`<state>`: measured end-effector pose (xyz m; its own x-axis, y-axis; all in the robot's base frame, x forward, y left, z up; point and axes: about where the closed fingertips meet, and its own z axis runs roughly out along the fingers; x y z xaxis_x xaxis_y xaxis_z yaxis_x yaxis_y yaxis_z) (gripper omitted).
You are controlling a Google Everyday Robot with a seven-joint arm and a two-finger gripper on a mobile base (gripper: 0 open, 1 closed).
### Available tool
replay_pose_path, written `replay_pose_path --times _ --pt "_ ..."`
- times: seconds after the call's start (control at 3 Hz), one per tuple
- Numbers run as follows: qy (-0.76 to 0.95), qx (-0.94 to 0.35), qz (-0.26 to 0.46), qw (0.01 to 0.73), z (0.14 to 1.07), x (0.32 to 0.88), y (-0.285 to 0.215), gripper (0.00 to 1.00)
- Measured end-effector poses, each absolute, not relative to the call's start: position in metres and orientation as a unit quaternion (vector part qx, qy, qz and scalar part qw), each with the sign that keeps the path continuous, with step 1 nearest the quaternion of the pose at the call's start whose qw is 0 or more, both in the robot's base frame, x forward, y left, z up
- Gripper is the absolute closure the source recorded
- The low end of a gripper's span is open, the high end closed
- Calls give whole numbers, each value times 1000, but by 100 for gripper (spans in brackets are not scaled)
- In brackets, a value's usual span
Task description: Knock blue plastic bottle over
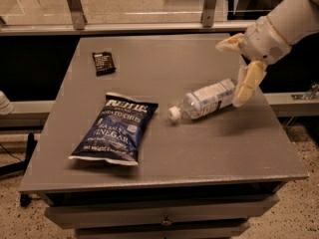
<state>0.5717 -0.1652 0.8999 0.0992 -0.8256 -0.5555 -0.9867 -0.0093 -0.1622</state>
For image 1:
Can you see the metal railing post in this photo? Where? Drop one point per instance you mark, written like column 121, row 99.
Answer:
column 208, row 11
column 78, row 17

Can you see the blue kettle chips bag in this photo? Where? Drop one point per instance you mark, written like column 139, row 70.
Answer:
column 117, row 132

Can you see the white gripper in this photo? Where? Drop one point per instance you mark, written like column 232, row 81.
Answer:
column 264, row 44

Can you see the drawer lock knob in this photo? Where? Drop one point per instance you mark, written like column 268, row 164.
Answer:
column 166, row 222

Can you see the left metal railing post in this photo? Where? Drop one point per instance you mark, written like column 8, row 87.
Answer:
column 78, row 17

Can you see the black snack bar wrapper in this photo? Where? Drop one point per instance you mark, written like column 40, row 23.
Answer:
column 104, row 63

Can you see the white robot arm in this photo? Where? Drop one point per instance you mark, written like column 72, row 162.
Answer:
column 294, row 20

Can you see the black stand base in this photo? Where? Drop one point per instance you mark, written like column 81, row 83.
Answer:
column 25, row 199

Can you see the white object at left edge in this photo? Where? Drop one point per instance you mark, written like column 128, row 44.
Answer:
column 6, row 107

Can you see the right metal railing post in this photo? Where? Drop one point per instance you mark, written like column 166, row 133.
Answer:
column 208, row 11

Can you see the grey drawer cabinet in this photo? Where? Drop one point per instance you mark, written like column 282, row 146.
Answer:
column 208, row 177

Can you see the clear plastic water bottle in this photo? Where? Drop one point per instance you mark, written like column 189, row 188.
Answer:
column 203, row 102

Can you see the metal bracket on ledge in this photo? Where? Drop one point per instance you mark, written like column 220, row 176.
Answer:
column 309, row 94

